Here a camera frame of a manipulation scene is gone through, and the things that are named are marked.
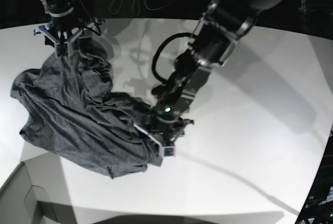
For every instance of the dark grey t-shirt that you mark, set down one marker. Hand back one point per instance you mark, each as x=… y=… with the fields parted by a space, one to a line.
x=75 y=114

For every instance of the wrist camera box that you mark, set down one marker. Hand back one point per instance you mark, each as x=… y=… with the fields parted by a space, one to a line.
x=167 y=151
x=63 y=50

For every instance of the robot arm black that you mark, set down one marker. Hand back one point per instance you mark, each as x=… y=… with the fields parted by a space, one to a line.
x=219 y=30
x=67 y=15

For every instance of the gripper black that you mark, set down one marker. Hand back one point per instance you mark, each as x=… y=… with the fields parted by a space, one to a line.
x=58 y=29
x=162 y=133

